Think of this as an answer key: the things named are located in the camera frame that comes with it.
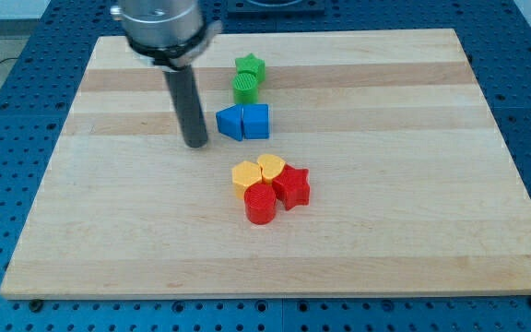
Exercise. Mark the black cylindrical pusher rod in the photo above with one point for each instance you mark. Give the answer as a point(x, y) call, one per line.
point(187, 106)

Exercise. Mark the green star block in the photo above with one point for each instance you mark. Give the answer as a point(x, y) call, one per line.
point(250, 64)

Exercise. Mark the red star block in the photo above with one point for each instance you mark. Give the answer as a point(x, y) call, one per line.
point(292, 187)

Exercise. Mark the blue triangle block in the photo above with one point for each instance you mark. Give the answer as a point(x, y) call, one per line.
point(229, 122)

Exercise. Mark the green cylinder block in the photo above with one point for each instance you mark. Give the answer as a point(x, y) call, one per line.
point(245, 88)

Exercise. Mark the blue cube block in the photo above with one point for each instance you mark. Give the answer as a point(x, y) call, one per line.
point(255, 121)

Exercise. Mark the yellow hexagon block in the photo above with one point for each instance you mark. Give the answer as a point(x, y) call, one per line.
point(244, 175)

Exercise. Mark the yellow heart block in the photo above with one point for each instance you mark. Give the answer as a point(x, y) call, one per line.
point(271, 167)

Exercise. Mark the red cylinder block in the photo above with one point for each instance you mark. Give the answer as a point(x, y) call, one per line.
point(260, 203)

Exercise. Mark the wooden board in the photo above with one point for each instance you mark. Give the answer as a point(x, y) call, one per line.
point(339, 164)

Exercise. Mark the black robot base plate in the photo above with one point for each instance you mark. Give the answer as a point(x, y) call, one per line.
point(274, 7)

